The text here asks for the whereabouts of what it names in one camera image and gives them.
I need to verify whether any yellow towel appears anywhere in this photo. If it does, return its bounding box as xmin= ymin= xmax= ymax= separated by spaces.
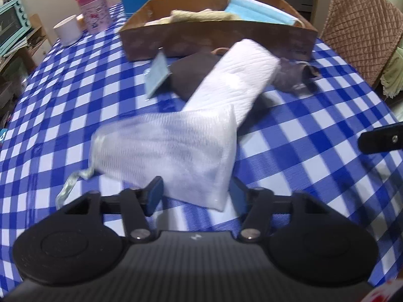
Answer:
xmin=171 ymin=9 xmax=240 ymax=23

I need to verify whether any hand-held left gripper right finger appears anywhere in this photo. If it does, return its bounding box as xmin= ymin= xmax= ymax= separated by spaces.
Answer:
xmin=230 ymin=178 xmax=328 ymax=243

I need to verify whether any wooden shelf unit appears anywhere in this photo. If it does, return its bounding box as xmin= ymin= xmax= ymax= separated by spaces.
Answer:
xmin=0 ymin=14 xmax=51 ymax=123

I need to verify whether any blue face mask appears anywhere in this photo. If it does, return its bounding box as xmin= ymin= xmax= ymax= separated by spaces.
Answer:
xmin=224 ymin=0 xmax=303 ymax=26

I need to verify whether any white quilted cloth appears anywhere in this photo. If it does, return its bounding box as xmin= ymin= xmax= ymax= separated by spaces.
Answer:
xmin=183 ymin=39 xmax=281 ymax=126

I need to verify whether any sofa with green cover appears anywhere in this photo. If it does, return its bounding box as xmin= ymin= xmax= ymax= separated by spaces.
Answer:
xmin=379 ymin=46 xmax=403 ymax=99

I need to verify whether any brown quilted chair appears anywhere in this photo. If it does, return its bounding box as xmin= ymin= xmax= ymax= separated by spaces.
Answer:
xmin=321 ymin=0 xmax=403 ymax=89

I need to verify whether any blue-grey packet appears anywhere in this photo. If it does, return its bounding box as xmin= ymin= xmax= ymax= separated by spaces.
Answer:
xmin=144 ymin=51 xmax=171 ymax=99

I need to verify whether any white mesh bag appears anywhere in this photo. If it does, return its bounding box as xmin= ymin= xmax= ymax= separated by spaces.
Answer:
xmin=56 ymin=104 xmax=237 ymax=212

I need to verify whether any teal toaster oven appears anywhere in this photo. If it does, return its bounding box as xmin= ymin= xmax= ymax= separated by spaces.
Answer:
xmin=0 ymin=0 xmax=32 ymax=58

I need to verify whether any brown cardboard box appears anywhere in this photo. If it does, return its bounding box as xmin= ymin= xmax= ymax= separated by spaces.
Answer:
xmin=119 ymin=0 xmax=318 ymax=63

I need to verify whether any pink cartoon canister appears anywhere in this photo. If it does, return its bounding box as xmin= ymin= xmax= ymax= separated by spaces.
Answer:
xmin=75 ymin=0 xmax=114 ymax=34

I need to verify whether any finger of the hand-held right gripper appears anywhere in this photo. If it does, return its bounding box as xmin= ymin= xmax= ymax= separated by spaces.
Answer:
xmin=358 ymin=123 xmax=403 ymax=155

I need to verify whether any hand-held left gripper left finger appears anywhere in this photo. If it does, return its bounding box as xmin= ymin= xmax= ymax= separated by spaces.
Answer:
xmin=55 ymin=176 xmax=164 ymax=243

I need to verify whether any white mug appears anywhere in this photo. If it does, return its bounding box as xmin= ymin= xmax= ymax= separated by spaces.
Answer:
xmin=53 ymin=14 xmax=83 ymax=47

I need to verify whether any grey cloth face mask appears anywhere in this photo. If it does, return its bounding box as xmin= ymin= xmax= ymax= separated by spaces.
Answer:
xmin=169 ymin=51 xmax=228 ymax=99

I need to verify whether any blue checkered tablecloth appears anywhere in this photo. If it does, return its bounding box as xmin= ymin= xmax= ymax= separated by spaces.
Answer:
xmin=0 ymin=0 xmax=403 ymax=290

